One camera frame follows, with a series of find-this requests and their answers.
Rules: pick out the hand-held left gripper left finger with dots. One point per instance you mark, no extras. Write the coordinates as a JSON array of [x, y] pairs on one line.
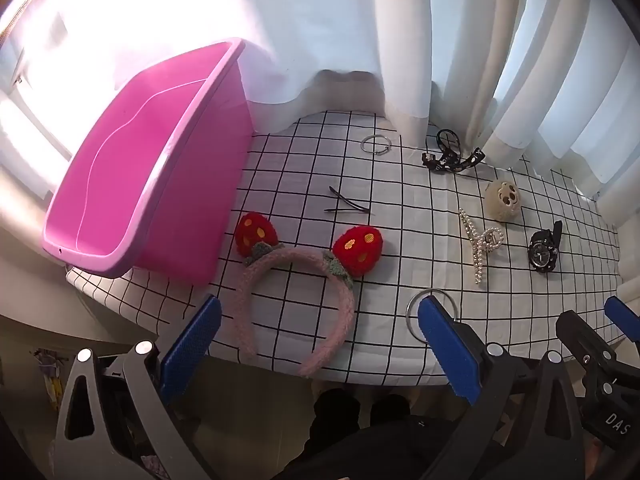
[[192, 345]]

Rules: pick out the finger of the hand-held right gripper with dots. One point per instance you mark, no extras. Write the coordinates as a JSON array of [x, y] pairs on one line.
[[622, 317], [585, 340]]

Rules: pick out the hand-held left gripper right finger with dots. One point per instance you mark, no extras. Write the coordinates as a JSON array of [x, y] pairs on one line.
[[445, 345]]

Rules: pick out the large silver bangle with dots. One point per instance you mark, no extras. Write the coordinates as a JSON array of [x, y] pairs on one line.
[[409, 317]]

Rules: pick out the black wristwatch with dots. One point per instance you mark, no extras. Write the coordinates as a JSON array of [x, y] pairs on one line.
[[542, 252]]

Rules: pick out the pearl hair claw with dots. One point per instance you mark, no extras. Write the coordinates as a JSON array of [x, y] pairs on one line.
[[481, 242]]

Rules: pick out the pink strawberry plush headband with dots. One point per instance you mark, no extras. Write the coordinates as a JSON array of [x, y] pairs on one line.
[[295, 260]]

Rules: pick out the beige round hair claw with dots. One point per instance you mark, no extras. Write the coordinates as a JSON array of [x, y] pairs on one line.
[[502, 200]]

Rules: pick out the pink plastic bin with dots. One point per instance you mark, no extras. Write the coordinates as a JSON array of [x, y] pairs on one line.
[[135, 160]]

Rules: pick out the dim shelf clutter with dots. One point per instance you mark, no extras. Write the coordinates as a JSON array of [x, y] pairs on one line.
[[47, 375]]

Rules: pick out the black bobby pin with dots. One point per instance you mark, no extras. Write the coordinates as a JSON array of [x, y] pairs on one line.
[[345, 209], [347, 200]]

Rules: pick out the white curtain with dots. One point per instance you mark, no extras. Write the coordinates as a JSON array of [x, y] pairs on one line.
[[350, 20]]

